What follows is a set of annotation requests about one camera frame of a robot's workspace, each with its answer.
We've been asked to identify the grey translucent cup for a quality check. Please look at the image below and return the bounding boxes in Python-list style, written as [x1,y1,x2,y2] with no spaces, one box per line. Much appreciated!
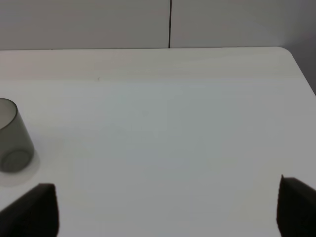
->
[0,98,35,173]

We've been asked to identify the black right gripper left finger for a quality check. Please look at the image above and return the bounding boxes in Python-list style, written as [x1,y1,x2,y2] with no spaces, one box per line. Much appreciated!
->
[0,183,60,237]

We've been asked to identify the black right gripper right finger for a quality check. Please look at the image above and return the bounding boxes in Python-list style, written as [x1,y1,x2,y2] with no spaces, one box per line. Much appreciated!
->
[276,176,316,237]

